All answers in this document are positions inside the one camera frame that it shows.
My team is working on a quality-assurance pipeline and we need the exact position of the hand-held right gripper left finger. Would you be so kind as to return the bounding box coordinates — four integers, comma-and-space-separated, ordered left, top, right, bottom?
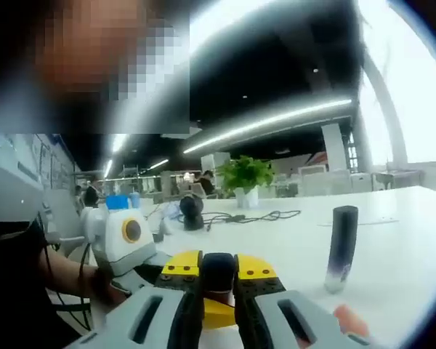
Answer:
67, 249, 205, 349

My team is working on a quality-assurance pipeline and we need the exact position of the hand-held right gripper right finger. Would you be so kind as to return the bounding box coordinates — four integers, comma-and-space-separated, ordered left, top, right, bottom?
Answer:
233, 253, 372, 349

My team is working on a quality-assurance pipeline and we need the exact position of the small black bottle cap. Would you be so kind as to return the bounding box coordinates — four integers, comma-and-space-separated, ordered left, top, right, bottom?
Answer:
202, 253, 238, 296

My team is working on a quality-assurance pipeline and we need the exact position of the tall black cosmetic bottle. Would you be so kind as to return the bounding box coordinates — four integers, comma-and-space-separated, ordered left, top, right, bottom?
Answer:
323, 205, 360, 294

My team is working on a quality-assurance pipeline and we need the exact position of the person's left hand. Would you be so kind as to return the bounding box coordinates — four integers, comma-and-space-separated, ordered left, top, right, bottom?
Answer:
92, 267, 134, 305

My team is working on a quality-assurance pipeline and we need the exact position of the person's right hand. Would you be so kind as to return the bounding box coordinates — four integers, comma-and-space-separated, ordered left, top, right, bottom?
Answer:
333, 304, 371, 337

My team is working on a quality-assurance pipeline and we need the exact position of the blue box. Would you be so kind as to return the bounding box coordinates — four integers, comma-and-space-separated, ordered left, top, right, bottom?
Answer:
105, 195, 129, 211

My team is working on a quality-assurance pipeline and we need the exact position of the clear plastic bag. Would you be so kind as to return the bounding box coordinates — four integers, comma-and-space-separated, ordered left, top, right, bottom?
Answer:
162, 202, 185, 221

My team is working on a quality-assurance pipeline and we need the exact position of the black round device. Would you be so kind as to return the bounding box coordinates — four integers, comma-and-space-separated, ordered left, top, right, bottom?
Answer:
179, 195, 206, 232

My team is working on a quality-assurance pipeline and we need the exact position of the green potted plant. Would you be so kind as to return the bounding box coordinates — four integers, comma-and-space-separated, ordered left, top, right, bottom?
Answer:
217, 155, 275, 209

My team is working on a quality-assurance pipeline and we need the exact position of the white counter unit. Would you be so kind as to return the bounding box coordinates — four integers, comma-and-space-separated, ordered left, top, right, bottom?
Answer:
299, 152, 371, 196

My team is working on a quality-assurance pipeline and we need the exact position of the window with blinds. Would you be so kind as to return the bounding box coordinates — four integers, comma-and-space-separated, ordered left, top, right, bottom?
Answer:
358, 0, 436, 167

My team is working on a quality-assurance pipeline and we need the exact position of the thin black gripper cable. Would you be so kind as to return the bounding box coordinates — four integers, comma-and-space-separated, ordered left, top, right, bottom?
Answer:
39, 217, 95, 330

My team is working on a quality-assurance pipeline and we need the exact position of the black power cable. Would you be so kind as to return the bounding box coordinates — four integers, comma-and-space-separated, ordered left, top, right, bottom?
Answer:
202, 209, 302, 230

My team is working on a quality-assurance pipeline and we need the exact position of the wall poster board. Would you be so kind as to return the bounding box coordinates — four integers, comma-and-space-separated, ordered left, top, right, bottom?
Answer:
0, 133, 76, 190

